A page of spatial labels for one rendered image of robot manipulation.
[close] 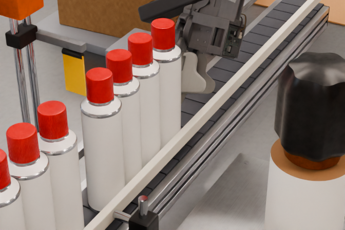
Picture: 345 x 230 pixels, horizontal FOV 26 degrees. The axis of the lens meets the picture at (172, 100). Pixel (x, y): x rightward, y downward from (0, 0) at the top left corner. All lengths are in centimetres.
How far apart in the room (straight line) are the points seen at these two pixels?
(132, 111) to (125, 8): 51
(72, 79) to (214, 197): 27
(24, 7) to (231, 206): 39
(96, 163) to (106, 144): 3
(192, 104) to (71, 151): 40
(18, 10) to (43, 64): 60
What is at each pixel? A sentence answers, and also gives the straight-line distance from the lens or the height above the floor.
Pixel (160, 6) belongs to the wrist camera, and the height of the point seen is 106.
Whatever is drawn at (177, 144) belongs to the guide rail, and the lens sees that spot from 108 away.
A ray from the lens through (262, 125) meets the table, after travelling 127.
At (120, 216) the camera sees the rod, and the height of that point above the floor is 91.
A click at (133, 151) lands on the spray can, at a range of 101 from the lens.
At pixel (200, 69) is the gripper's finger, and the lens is 114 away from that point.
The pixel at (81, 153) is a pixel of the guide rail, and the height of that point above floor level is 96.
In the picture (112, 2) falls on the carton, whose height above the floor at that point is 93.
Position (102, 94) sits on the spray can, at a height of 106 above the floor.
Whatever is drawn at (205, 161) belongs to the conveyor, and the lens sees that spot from 116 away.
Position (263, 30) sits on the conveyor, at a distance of 147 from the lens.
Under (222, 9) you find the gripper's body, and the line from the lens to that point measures 109.
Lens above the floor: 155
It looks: 33 degrees down
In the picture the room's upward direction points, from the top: straight up
